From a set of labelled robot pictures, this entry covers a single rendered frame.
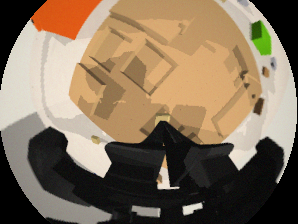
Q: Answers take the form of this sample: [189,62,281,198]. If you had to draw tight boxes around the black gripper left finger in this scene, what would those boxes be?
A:
[104,120,166,181]

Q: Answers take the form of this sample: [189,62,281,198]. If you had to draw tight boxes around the lime green cube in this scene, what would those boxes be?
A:
[251,20,273,56]

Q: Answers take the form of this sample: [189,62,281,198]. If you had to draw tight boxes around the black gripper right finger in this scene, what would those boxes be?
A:
[162,120,234,188]

